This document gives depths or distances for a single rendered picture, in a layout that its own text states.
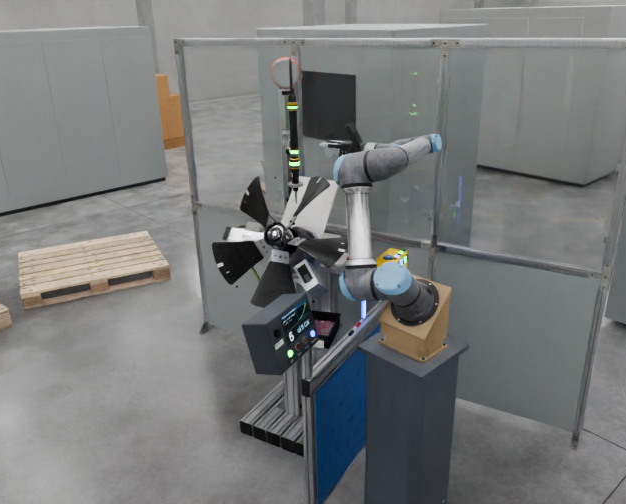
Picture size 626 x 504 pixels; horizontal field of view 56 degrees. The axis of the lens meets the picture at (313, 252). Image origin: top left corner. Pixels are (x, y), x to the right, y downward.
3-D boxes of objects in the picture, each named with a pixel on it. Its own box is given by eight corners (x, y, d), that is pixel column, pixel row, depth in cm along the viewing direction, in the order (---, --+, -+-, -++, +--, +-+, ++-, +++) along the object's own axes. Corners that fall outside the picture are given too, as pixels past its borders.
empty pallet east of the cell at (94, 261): (148, 243, 605) (146, 230, 599) (171, 279, 521) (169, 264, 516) (21, 266, 558) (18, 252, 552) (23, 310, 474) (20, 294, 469)
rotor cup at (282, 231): (273, 231, 291) (261, 221, 280) (300, 227, 286) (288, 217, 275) (272, 258, 286) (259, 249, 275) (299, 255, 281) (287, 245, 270)
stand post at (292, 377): (289, 418, 340) (282, 276, 305) (303, 423, 336) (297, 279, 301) (285, 422, 337) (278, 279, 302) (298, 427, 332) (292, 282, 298)
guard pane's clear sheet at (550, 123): (197, 201, 400) (181, 45, 362) (602, 270, 281) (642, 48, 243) (196, 201, 399) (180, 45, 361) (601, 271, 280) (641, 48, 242)
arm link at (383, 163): (392, 147, 198) (440, 126, 237) (363, 152, 204) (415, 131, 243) (399, 180, 200) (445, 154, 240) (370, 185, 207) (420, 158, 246)
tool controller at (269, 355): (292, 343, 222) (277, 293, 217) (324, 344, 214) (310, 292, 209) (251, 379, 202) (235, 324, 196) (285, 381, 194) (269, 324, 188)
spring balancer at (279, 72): (271, 87, 322) (271, 89, 315) (269, 57, 316) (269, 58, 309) (300, 86, 323) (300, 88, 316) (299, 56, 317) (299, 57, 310)
